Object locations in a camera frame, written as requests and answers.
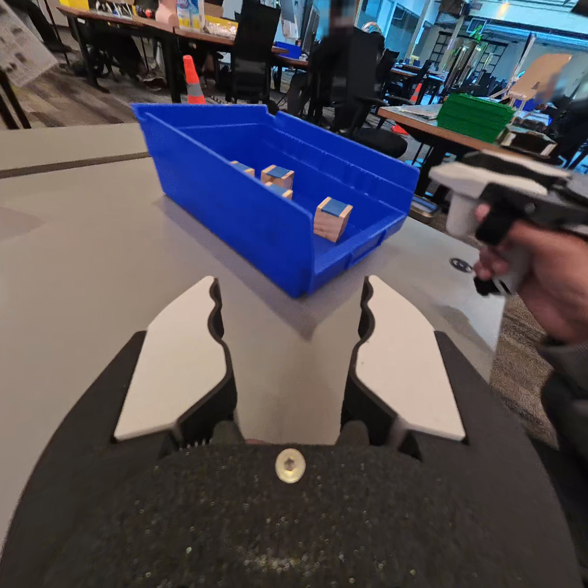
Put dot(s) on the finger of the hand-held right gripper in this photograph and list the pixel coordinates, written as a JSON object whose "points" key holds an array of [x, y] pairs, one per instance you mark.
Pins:
{"points": [[464, 183], [514, 160]]}

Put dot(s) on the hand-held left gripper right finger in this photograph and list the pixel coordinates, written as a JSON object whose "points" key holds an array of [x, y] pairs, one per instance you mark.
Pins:
{"points": [[409, 376]]}

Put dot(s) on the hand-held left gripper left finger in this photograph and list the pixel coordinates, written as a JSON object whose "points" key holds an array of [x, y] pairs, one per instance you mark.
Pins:
{"points": [[174, 376]]}

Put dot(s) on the blue plastic bin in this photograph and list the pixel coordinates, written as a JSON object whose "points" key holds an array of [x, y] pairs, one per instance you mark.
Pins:
{"points": [[220, 206]]}

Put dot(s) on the person's right forearm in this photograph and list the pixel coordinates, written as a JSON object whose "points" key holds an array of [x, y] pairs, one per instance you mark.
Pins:
{"points": [[569, 376]]}

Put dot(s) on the silver desk grommet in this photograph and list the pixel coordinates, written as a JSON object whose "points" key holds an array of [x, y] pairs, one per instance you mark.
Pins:
{"points": [[460, 264]]}

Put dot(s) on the grey desk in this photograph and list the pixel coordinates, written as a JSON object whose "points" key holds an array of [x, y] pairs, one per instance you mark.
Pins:
{"points": [[92, 252]]}

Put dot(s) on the person's right hand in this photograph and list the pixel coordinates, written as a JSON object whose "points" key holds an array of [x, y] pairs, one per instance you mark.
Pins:
{"points": [[560, 285]]}

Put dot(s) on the green board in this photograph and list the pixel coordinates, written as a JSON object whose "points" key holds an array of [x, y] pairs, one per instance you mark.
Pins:
{"points": [[473, 117]]}

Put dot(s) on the dark wooden table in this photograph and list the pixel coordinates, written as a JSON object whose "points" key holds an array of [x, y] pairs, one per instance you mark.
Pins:
{"points": [[413, 120]]}

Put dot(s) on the small background blue bin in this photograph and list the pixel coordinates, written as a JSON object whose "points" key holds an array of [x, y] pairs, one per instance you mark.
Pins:
{"points": [[288, 49]]}

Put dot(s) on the black office chair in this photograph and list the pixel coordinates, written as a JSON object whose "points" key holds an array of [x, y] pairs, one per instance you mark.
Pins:
{"points": [[252, 55]]}

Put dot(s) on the orange traffic cone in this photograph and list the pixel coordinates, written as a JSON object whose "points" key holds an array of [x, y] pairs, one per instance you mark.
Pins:
{"points": [[194, 82]]}

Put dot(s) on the yellow box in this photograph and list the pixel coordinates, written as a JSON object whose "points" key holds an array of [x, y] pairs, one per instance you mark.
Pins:
{"points": [[73, 3], [220, 22]]}

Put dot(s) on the brown work table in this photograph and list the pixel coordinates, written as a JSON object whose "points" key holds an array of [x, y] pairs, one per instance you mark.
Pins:
{"points": [[147, 23]]}

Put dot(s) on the printed paper sign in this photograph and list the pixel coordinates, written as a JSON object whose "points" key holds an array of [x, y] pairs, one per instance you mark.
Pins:
{"points": [[23, 46]]}

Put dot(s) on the black metal frame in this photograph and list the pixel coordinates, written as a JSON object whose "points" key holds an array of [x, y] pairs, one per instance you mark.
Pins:
{"points": [[13, 101]]}

